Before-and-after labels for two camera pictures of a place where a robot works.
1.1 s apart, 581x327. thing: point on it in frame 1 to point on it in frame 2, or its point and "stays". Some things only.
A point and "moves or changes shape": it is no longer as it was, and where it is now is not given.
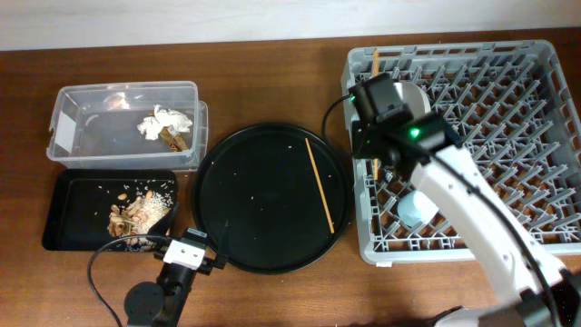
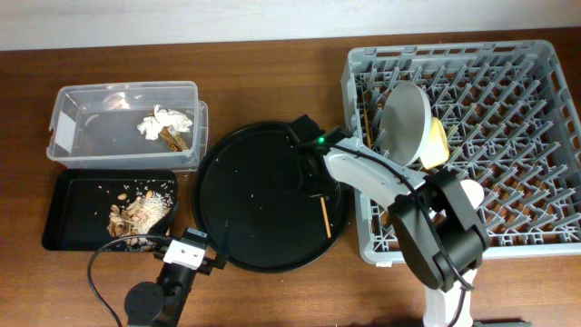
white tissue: (152, 126) stays
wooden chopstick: (376, 64) moves or changes shape
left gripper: (220, 257) stays
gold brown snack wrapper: (174, 140) stays
